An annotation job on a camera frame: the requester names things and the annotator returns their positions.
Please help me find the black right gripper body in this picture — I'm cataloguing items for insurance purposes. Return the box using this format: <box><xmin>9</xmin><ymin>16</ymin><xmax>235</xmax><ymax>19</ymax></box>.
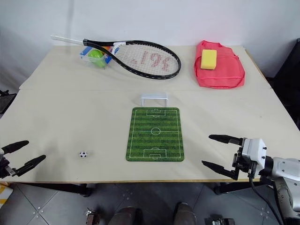
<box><xmin>232</xmin><ymin>145</ymin><xmax>257</xmax><ymax>179</ymax></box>

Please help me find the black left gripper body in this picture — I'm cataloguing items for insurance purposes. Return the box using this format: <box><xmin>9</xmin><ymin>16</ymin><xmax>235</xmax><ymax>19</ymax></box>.
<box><xmin>0</xmin><ymin>156</ymin><xmax>17</xmax><ymax>179</ymax></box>

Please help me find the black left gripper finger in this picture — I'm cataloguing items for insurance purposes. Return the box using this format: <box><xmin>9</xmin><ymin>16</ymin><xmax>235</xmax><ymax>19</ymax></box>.
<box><xmin>14</xmin><ymin>155</ymin><xmax>46</xmax><ymax>177</ymax></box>
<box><xmin>0</xmin><ymin>140</ymin><xmax>30</xmax><ymax>155</ymax></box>

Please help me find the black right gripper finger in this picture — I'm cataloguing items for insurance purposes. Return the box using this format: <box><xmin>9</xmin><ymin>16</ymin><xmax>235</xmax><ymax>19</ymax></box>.
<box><xmin>208</xmin><ymin>134</ymin><xmax>244</xmax><ymax>146</ymax></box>
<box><xmin>201</xmin><ymin>160</ymin><xmax>241</xmax><ymax>181</ymax></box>

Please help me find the green soccer field mat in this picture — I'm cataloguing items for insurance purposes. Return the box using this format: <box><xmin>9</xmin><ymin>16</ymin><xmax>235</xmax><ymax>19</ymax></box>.
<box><xmin>126</xmin><ymin>107</ymin><xmax>185</xmax><ymax>163</ymax></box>

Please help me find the black table leg bar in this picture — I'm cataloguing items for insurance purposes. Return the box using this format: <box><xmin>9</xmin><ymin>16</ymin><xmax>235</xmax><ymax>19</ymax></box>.
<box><xmin>14</xmin><ymin>182</ymin><xmax>92</xmax><ymax>198</ymax></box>
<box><xmin>214</xmin><ymin>179</ymin><xmax>275</xmax><ymax>195</ymax></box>

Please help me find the yellow white object on floor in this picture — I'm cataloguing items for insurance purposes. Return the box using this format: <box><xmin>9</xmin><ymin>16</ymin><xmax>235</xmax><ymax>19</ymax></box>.
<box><xmin>0</xmin><ymin>183</ymin><xmax>14</xmax><ymax>207</ymax></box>

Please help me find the black object beside table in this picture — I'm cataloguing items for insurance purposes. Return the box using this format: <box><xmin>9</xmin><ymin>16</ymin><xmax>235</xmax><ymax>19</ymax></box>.
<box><xmin>0</xmin><ymin>90</ymin><xmax>17</xmax><ymax>115</ymax></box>

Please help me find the black metal block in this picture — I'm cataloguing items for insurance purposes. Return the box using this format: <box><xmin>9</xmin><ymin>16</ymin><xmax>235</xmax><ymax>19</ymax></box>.
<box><xmin>204</xmin><ymin>217</ymin><xmax>236</xmax><ymax>225</ymax></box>

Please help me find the dark rounded shape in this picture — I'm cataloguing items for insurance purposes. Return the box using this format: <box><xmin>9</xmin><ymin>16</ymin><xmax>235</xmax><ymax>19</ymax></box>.
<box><xmin>172</xmin><ymin>202</ymin><xmax>197</xmax><ymax>225</ymax></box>
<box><xmin>108</xmin><ymin>206</ymin><xmax>144</xmax><ymax>225</ymax></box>

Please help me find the pink fabric bag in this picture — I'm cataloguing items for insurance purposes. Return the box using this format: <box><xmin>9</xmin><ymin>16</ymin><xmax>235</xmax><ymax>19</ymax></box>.
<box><xmin>194</xmin><ymin>40</ymin><xmax>246</xmax><ymax>90</ymax></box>

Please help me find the yellow sponge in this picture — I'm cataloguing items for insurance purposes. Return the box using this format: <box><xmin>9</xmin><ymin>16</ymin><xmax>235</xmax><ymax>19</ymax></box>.
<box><xmin>200</xmin><ymin>49</ymin><xmax>218</xmax><ymax>70</ymax></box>

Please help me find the small white goal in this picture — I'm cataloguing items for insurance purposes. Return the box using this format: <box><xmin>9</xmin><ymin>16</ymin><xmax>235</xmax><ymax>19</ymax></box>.
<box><xmin>140</xmin><ymin>93</ymin><xmax>169</xmax><ymax>107</ymax></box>

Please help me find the black white tennis racket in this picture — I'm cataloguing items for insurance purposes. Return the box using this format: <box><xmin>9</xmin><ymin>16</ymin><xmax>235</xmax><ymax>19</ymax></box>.
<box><xmin>50</xmin><ymin>35</ymin><xmax>182</xmax><ymax>81</ymax></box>

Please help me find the green ball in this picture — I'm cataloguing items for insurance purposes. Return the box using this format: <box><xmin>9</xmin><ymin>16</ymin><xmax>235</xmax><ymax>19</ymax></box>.
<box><xmin>88</xmin><ymin>49</ymin><xmax>104</xmax><ymax>64</ymax></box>

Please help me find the clear plastic box blue label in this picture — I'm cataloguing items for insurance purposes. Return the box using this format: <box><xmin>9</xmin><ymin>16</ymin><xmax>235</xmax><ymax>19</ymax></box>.
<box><xmin>79</xmin><ymin>46</ymin><xmax>112</xmax><ymax>69</ymax></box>

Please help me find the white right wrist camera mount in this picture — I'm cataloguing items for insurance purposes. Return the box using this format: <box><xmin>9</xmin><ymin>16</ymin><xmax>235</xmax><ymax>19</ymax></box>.
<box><xmin>241</xmin><ymin>137</ymin><xmax>267</xmax><ymax>170</ymax></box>

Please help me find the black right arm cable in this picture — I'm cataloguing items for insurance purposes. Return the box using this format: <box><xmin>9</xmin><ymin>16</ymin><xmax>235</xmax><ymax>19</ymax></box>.
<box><xmin>248</xmin><ymin>172</ymin><xmax>285</xmax><ymax>225</ymax></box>

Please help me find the small dark metal bracket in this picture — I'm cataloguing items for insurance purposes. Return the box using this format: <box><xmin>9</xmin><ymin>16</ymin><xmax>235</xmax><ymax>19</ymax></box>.
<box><xmin>85</xmin><ymin>207</ymin><xmax>102</xmax><ymax>225</ymax></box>

